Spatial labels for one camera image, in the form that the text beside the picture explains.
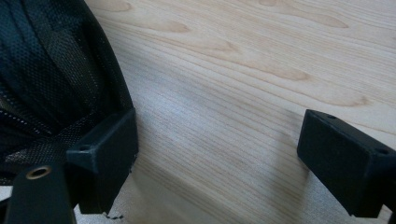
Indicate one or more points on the black mesh bag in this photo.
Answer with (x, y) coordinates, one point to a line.
(56, 77)

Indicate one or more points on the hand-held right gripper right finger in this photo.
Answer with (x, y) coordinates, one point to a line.
(345, 161)

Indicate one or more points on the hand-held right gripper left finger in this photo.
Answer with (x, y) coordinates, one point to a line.
(102, 165)

